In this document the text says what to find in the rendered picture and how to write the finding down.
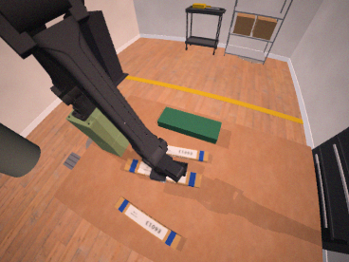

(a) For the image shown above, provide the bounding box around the brown cardboard pack with white e6013 label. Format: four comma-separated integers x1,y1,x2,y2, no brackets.
115,196,181,249

